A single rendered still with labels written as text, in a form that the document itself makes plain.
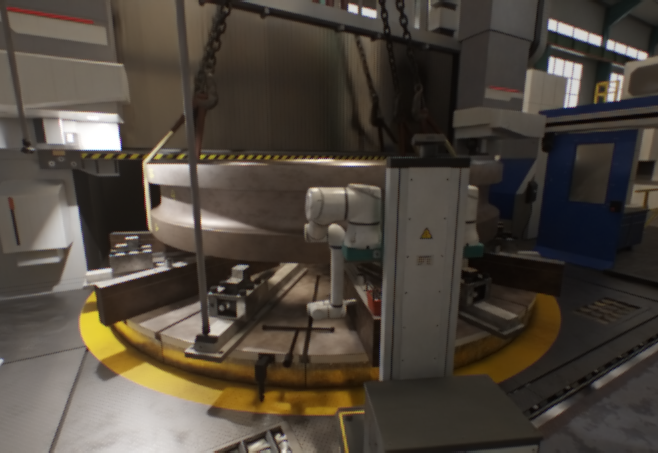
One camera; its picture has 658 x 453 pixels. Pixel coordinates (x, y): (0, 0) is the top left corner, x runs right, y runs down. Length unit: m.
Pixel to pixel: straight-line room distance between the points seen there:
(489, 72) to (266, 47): 3.76
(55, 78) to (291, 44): 3.62
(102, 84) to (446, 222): 3.06
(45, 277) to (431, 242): 5.26
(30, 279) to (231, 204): 3.38
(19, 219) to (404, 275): 4.71
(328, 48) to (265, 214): 4.00
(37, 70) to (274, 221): 2.21
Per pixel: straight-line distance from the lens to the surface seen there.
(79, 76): 3.63
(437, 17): 8.20
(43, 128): 4.45
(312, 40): 6.33
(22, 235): 5.36
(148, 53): 5.62
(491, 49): 6.78
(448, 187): 1.45
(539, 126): 7.07
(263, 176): 2.93
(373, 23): 6.89
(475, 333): 3.21
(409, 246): 1.43
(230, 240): 3.18
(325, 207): 1.42
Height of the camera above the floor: 1.76
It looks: 11 degrees down
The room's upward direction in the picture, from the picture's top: straight up
